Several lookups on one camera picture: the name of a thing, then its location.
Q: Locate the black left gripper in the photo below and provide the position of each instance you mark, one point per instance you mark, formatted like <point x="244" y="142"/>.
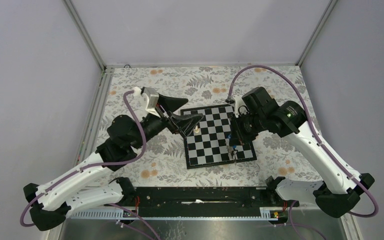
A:
<point x="185" y="123"/>

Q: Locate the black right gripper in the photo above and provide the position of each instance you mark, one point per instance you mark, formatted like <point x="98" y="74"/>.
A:
<point x="238" y="137"/>

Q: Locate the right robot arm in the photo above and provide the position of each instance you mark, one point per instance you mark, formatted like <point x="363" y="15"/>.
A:
<point x="340" y="187"/>

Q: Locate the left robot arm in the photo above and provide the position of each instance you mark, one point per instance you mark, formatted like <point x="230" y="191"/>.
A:
<point x="51" y="203"/>

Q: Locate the beige chess pawn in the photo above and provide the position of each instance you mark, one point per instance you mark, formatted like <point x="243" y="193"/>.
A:
<point x="197" y="129"/>

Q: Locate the black white chessboard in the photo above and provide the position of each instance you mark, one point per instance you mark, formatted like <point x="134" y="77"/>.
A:
<point x="208" y="148"/>

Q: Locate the floral table cloth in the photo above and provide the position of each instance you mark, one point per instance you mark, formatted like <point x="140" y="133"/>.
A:
<point x="164" y="162"/>

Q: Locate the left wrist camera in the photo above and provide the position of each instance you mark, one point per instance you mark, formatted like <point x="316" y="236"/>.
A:
<point x="148" y="98"/>

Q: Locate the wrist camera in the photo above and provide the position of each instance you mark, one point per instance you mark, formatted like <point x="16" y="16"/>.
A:
<point x="238" y="104"/>
<point x="148" y="98"/>

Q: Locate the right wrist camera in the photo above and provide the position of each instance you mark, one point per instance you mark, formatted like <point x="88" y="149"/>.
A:
<point x="238" y="104"/>

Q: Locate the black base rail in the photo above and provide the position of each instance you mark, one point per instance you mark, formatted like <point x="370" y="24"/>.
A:
<point x="206" y="202"/>

